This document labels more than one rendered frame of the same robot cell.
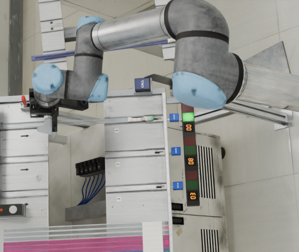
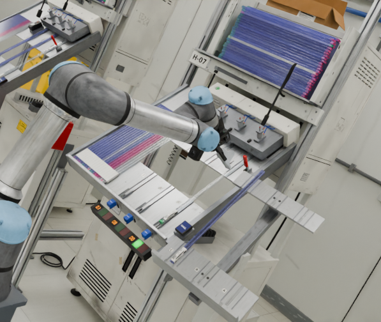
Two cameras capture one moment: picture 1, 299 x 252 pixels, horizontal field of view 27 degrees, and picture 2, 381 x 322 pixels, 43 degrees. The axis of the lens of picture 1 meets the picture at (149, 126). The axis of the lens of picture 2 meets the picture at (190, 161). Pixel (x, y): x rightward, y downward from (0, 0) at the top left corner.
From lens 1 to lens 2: 1.74 m
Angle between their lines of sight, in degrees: 59
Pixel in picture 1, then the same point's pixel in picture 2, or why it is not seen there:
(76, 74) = (186, 111)
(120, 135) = (173, 201)
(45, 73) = (200, 91)
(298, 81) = (14, 154)
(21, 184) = not seen: hidden behind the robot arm
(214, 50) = (67, 76)
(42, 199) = (187, 147)
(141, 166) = (144, 197)
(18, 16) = not seen: outside the picture
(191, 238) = (112, 269)
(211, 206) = (117, 309)
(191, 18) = (95, 77)
